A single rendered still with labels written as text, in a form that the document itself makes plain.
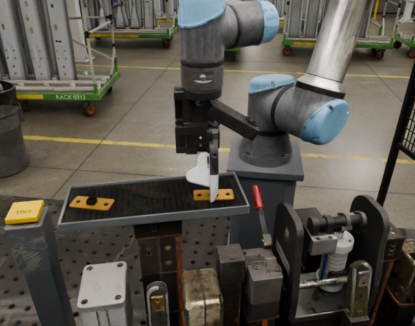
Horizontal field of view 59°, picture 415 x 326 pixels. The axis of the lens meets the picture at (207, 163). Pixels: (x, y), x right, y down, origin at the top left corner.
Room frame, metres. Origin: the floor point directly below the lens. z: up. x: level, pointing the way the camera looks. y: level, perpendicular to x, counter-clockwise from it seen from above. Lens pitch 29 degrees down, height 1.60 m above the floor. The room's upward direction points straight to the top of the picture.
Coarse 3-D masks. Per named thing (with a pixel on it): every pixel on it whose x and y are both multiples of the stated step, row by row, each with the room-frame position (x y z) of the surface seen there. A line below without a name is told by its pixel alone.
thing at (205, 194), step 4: (196, 192) 0.65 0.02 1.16; (200, 192) 0.65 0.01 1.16; (204, 192) 0.65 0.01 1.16; (208, 192) 0.65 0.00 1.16; (220, 192) 0.65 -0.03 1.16; (224, 192) 0.65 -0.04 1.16; (228, 192) 0.65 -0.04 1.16; (232, 192) 0.65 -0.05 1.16; (196, 196) 0.64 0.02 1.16; (200, 196) 0.64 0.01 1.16; (204, 196) 0.64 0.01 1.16; (208, 196) 0.64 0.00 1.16; (220, 196) 0.64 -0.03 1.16; (224, 196) 0.64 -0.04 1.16; (228, 196) 0.64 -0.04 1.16; (232, 196) 0.64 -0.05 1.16; (196, 200) 0.62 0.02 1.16; (200, 200) 0.62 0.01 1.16; (204, 200) 0.62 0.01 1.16; (208, 200) 0.62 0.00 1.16; (216, 200) 0.62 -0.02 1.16; (220, 200) 0.62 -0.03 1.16; (224, 200) 0.62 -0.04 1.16; (228, 200) 0.62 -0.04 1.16
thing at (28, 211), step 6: (12, 204) 0.61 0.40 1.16; (18, 204) 0.61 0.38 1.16; (24, 204) 0.61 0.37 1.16; (30, 204) 0.61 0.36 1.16; (36, 204) 0.61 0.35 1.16; (42, 204) 0.61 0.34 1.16; (12, 210) 0.59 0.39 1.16; (18, 210) 0.59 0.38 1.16; (24, 210) 0.59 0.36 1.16; (30, 210) 0.59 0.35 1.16; (36, 210) 0.59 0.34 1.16; (6, 216) 0.57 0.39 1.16; (12, 216) 0.57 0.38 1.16; (18, 216) 0.57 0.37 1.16; (24, 216) 0.57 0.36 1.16; (30, 216) 0.57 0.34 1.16; (36, 216) 0.57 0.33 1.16; (6, 222) 0.56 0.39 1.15; (12, 222) 0.56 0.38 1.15; (18, 222) 0.56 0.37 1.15; (24, 222) 0.56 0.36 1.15
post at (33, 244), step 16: (16, 224) 0.57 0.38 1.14; (32, 224) 0.57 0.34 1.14; (48, 224) 0.61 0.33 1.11; (16, 240) 0.56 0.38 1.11; (32, 240) 0.56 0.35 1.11; (48, 240) 0.58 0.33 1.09; (16, 256) 0.55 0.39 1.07; (32, 256) 0.56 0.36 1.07; (48, 256) 0.57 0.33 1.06; (32, 272) 0.56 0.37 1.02; (48, 272) 0.57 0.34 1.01; (32, 288) 0.56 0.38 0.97; (48, 288) 0.57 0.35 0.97; (64, 288) 0.61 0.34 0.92; (48, 304) 0.57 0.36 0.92; (64, 304) 0.59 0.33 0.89; (48, 320) 0.56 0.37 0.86; (64, 320) 0.57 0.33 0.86
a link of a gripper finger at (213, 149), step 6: (216, 138) 0.60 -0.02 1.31; (210, 144) 0.59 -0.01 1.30; (216, 144) 0.59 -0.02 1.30; (210, 150) 0.58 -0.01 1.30; (216, 150) 0.58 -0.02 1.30; (210, 156) 0.59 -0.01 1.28; (216, 156) 0.58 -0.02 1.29; (210, 162) 0.58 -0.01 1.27; (216, 162) 0.58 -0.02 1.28; (210, 168) 0.58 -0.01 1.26; (216, 168) 0.57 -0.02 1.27; (210, 174) 0.57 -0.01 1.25; (216, 174) 0.57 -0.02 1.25
